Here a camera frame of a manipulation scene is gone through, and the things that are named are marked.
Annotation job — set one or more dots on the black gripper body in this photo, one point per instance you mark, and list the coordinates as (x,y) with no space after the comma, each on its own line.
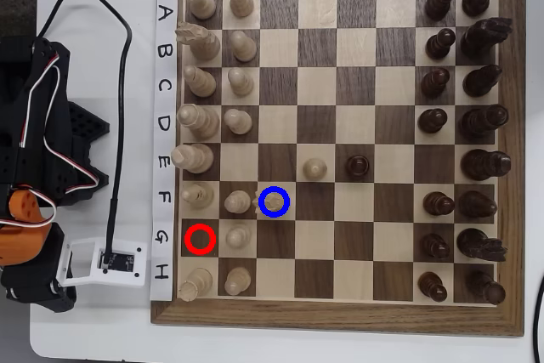
(40,291)

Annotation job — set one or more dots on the light wooden knight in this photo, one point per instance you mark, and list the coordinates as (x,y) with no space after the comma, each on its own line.
(274,203)
(204,44)

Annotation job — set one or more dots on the black and orange robot arm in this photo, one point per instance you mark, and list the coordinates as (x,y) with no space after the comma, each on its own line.
(13,154)

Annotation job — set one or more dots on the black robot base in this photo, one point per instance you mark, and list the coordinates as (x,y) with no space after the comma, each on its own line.
(89,125)

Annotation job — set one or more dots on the light wooden rook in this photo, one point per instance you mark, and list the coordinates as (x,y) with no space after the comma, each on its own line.
(203,5)
(196,283)

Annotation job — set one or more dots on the light wooden bishop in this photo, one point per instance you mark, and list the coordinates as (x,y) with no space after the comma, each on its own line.
(200,196)
(202,82)

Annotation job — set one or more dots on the light wooden pawn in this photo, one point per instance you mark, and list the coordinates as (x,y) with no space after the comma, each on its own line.
(315,168)
(240,1)
(240,81)
(237,281)
(238,120)
(243,46)
(238,236)
(236,201)

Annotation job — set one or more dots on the light wooden king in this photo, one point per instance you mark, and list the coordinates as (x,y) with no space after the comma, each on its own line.
(193,158)

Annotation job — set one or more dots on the light wooden queen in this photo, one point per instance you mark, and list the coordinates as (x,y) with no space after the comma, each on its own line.
(202,121)

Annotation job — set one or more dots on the white paper strip with letters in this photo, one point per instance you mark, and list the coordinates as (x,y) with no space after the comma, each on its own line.
(166,67)

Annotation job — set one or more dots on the dark wooden pawn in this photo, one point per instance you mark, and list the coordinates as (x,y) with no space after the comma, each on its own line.
(431,285)
(440,1)
(434,83)
(438,203)
(357,166)
(440,45)
(435,246)
(432,120)

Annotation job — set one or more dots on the wooden chessboard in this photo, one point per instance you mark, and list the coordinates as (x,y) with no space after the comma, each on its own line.
(316,86)

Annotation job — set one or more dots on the dark wooden knight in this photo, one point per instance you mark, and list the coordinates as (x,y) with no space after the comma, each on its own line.
(482,38)
(478,244)

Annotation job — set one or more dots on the dark wooden bishop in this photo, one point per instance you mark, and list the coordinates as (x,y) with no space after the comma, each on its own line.
(480,81)
(476,204)

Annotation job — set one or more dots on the dark wooden king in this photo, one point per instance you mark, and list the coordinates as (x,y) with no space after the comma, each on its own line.
(484,164)

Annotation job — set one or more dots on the dark wooden queen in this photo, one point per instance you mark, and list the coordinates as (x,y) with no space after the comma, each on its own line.
(482,121)

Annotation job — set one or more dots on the white camera mount with board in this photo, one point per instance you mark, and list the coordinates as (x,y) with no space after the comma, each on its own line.
(119,279)

